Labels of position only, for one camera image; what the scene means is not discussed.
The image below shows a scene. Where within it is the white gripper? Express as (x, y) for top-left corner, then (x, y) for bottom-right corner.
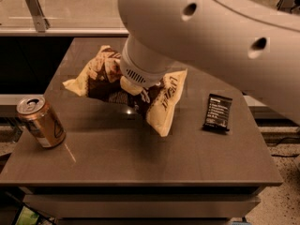
(120, 35), (175, 96)

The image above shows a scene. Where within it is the brown chip bag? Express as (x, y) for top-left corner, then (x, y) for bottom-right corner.
(63, 45), (188, 137)

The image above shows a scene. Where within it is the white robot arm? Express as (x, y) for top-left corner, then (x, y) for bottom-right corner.
(118, 0), (300, 124)

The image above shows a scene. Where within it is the orange soda can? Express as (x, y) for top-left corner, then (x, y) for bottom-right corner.
(17, 96), (66, 148)

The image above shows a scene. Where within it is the black snack bar wrapper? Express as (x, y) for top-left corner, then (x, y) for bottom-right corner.
(203, 94), (233, 131)

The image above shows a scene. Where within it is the green object under table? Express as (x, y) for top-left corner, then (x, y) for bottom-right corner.
(13, 206), (39, 225)

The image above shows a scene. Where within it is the left metal railing bracket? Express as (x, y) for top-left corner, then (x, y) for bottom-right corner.
(25, 0), (50, 33)

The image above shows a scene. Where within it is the metal railing bracket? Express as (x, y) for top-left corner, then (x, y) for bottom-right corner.
(25, 0), (50, 33)
(277, 0), (295, 13)

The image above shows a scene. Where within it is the black floor cable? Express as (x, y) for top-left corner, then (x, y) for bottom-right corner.
(266, 136), (300, 158)

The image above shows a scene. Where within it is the right metal railing bracket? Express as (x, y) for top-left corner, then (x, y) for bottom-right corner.
(277, 0), (295, 13)

